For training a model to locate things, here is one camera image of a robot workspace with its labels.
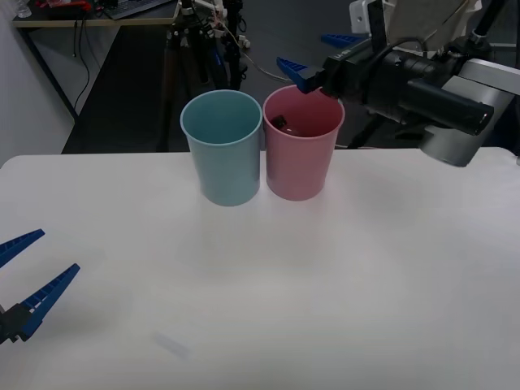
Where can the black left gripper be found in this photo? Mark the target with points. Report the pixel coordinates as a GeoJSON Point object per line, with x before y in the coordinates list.
{"type": "Point", "coordinates": [9, 325]}

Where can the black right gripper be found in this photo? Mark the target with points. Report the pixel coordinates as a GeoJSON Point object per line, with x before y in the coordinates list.
{"type": "Point", "coordinates": [349, 77]}

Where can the red tool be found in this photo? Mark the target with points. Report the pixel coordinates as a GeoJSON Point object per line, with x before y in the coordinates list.
{"type": "Point", "coordinates": [65, 5]}

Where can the white office chair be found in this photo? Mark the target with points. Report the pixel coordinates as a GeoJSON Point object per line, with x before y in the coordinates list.
{"type": "Point", "coordinates": [410, 24]}

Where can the clear bottle with black cap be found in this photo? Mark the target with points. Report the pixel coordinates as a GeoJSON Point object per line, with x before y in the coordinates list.
{"type": "Point", "coordinates": [280, 121]}

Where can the black tripod with brown leg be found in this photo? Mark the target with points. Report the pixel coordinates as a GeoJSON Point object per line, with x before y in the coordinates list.
{"type": "Point", "coordinates": [172, 48]}

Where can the black desk with wooden edge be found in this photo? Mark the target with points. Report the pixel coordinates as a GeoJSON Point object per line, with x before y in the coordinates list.
{"type": "Point", "coordinates": [61, 22]}

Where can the large black tripod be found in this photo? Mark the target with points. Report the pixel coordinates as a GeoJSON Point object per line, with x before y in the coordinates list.
{"type": "Point", "coordinates": [484, 22]}

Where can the black keyboard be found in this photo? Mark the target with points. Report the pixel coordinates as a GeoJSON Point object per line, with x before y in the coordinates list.
{"type": "Point", "coordinates": [134, 8]}

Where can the clear plastic bottle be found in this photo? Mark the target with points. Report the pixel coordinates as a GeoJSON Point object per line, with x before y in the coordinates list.
{"type": "Point", "coordinates": [23, 9]}

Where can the pale blue plastic bin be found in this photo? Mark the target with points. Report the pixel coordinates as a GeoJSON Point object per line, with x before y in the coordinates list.
{"type": "Point", "coordinates": [223, 162]}

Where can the small white adapter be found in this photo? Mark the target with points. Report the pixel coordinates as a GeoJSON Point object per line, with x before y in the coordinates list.
{"type": "Point", "coordinates": [243, 42]}

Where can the pink plastic bin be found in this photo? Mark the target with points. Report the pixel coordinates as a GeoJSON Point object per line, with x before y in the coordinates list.
{"type": "Point", "coordinates": [300, 162]}

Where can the silver and black right arm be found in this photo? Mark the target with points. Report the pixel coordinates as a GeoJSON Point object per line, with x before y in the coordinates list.
{"type": "Point", "coordinates": [443, 97]}

